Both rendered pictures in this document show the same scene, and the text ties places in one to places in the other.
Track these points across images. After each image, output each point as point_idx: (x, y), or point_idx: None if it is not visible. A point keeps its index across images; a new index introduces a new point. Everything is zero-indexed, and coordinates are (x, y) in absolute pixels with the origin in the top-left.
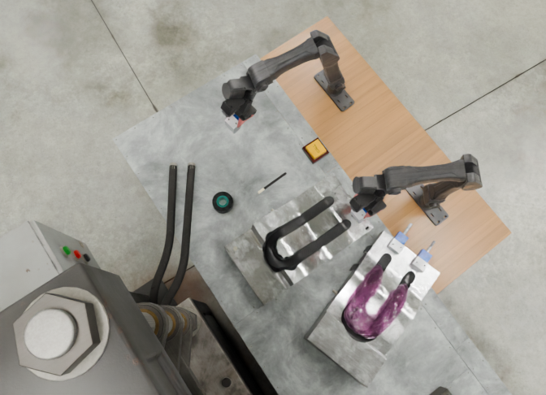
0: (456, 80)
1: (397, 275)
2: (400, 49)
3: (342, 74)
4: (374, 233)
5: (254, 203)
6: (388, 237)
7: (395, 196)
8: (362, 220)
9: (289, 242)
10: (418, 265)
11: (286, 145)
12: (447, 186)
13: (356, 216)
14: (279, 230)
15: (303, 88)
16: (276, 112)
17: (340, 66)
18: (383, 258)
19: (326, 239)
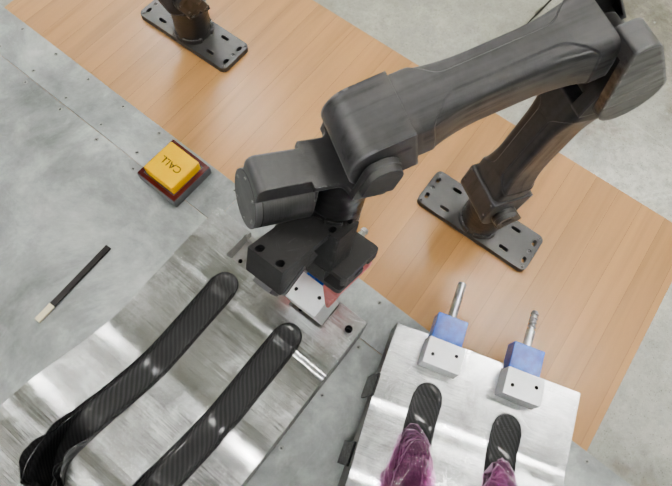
0: (449, 40)
1: (472, 437)
2: (348, 14)
3: None
4: (376, 337)
5: (30, 353)
6: (416, 338)
7: (401, 228)
8: (328, 313)
9: (114, 453)
10: (518, 393)
11: (99, 180)
12: (536, 137)
13: (302, 307)
14: (80, 420)
15: (120, 44)
16: (61, 110)
17: None
18: (419, 399)
19: (240, 399)
